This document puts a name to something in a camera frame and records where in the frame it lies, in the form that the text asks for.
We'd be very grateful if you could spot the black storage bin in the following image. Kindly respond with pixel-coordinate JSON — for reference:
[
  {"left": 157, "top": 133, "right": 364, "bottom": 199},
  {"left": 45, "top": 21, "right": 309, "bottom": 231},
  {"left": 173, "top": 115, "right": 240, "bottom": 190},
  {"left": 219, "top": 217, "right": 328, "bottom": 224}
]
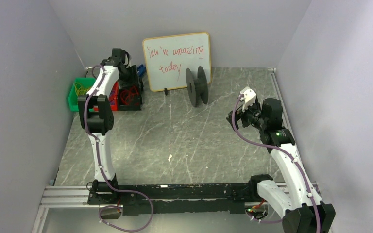
[{"left": 117, "top": 75, "right": 144, "bottom": 111}]

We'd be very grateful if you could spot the red storage bin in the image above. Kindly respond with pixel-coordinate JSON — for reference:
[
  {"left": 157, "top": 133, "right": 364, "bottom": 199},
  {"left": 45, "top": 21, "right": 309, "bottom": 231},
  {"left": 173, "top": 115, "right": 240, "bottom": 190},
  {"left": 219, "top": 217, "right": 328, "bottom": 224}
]
[{"left": 108, "top": 82, "right": 119, "bottom": 111}]

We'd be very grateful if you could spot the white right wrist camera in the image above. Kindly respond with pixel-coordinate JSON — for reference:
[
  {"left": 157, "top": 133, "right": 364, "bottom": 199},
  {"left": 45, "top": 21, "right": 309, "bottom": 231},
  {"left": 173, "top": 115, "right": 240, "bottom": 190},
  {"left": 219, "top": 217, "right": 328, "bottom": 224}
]
[{"left": 239, "top": 86, "right": 257, "bottom": 112}]

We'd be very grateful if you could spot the green storage bin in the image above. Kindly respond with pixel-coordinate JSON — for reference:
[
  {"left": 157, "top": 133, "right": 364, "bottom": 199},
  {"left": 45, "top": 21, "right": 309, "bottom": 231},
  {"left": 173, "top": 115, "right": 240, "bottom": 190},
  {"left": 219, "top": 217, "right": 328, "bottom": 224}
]
[{"left": 68, "top": 77, "right": 96, "bottom": 112}]

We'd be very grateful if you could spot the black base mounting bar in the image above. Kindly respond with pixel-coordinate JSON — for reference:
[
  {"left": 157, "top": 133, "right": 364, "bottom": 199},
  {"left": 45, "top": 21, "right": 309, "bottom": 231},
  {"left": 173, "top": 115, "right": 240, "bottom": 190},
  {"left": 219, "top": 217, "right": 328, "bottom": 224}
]
[{"left": 87, "top": 182, "right": 263, "bottom": 216}]

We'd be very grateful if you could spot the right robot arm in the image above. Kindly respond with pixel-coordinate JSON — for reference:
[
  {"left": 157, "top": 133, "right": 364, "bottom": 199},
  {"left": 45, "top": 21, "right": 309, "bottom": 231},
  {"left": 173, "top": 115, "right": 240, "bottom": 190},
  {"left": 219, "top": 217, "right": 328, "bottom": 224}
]
[{"left": 227, "top": 94, "right": 336, "bottom": 233}]

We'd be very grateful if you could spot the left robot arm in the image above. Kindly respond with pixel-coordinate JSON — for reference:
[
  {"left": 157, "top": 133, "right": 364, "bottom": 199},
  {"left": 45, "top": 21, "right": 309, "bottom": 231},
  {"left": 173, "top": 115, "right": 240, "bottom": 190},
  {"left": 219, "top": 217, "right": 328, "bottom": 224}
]
[{"left": 77, "top": 48, "right": 140, "bottom": 205}]

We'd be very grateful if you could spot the blue tool behind bins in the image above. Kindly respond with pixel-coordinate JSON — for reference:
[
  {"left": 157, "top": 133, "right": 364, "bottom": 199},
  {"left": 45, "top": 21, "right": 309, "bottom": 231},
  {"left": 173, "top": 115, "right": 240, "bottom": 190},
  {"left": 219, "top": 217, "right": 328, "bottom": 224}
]
[{"left": 137, "top": 64, "right": 146, "bottom": 78}]

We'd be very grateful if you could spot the red cables bundle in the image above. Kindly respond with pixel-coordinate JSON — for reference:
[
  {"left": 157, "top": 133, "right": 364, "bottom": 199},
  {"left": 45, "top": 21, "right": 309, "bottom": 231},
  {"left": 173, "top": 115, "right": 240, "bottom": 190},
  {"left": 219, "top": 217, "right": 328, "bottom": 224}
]
[{"left": 120, "top": 84, "right": 140, "bottom": 105}]

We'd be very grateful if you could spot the yellow framed whiteboard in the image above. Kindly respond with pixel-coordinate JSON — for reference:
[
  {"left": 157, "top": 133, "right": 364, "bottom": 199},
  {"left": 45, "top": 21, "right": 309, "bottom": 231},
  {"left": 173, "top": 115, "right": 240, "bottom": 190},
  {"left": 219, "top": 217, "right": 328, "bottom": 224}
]
[{"left": 142, "top": 32, "right": 212, "bottom": 92}]

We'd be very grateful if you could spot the aluminium frame rail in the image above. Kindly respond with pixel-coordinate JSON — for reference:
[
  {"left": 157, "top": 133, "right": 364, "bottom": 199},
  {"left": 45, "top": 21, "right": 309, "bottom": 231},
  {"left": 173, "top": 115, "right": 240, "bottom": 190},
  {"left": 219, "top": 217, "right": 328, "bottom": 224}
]
[{"left": 31, "top": 182, "right": 332, "bottom": 233}]

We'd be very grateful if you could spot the yellow cables bundle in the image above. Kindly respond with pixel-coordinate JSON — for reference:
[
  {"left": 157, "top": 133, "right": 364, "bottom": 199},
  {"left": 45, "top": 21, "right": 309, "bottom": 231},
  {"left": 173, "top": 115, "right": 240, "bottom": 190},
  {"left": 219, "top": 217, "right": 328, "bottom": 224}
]
[{"left": 74, "top": 82, "right": 92, "bottom": 97}]

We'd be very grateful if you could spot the black perforated cable spool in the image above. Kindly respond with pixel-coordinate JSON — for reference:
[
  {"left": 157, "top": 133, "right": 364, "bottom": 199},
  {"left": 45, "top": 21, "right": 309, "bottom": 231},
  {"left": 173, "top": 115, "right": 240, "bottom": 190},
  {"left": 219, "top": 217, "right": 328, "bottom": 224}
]
[{"left": 186, "top": 66, "right": 209, "bottom": 107}]

